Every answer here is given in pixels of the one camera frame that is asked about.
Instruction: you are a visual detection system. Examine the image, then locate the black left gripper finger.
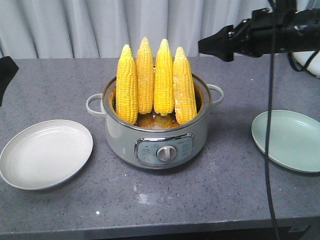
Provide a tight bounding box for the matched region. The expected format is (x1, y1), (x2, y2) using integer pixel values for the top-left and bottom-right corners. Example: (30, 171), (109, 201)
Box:
(0, 56), (19, 105)

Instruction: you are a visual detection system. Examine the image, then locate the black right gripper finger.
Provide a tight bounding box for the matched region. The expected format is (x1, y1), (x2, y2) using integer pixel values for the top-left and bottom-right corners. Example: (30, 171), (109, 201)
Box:
(198, 25), (234, 54)
(211, 46), (234, 62)

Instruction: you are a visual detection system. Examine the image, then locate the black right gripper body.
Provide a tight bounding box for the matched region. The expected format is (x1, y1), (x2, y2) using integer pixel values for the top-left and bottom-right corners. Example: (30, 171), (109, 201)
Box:
(226, 8), (296, 56)

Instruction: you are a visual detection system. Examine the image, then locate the yellow corn cob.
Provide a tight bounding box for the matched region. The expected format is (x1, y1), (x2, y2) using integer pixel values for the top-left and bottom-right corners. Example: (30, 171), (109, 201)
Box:
(116, 44), (138, 125)
(153, 39), (174, 116)
(173, 46), (197, 125)

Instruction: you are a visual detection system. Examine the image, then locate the pale corn cob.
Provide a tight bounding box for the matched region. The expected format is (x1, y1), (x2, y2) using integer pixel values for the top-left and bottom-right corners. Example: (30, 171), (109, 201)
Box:
(136, 37), (154, 115)

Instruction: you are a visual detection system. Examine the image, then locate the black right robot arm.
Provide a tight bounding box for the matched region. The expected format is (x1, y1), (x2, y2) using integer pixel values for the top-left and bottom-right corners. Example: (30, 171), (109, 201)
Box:
(198, 8), (320, 62)

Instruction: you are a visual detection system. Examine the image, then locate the grey pleated curtain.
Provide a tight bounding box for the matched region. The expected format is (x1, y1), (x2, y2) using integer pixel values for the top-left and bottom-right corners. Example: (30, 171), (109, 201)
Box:
(0, 0), (269, 59)

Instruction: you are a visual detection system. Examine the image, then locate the white rice cooker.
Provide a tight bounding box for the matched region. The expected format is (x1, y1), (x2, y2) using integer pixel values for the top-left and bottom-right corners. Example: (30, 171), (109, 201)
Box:
(293, 51), (320, 78)

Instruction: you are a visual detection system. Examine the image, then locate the white round plate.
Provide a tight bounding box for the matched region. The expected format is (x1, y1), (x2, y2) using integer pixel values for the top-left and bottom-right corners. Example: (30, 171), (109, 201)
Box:
(0, 119), (93, 190)

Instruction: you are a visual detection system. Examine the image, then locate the light green round plate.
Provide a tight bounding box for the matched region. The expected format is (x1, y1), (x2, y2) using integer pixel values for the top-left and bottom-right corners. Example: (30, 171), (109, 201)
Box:
(251, 109), (320, 174)

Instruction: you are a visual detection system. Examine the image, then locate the grey-green electric cooking pot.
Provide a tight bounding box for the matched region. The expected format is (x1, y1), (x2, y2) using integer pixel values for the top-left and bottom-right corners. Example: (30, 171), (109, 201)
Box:
(86, 75), (224, 170)

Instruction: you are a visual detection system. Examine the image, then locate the black hanging cable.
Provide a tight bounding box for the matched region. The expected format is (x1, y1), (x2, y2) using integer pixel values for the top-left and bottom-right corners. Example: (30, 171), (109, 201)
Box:
(264, 0), (281, 240)

